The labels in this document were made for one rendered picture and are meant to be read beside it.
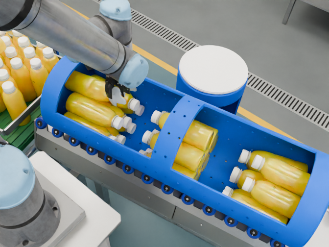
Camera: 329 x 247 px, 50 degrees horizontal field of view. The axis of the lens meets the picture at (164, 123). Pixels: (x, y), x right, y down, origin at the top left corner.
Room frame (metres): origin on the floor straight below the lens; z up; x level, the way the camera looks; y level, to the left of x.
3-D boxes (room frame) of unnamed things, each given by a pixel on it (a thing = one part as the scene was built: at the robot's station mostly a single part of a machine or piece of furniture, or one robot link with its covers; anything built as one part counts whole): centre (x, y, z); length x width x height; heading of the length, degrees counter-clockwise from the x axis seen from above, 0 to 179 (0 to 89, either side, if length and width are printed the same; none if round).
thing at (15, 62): (0.94, 0.56, 1.08); 0.04 x 0.04 x 0.02
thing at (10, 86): (0.82, 0.55, 1.08); 0.04 x 0.04 x 0.02
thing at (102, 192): (0.89, 0.32, 0.31); 0.06 x 0.06 x 0.63; 66
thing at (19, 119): (0.89, 0.48, 0.96); 0.40 x 0.01 x 0.03; 156
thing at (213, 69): (1.06, -0.18, 1.03); 0.28 x 0.28 x 0.01
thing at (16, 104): (0.82, 0.55, 0.99); 0.07 x 0.07 x 0.18
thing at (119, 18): (0.74, 0.14, 1.45); 0.09 x 0.08 x 0.11; 141
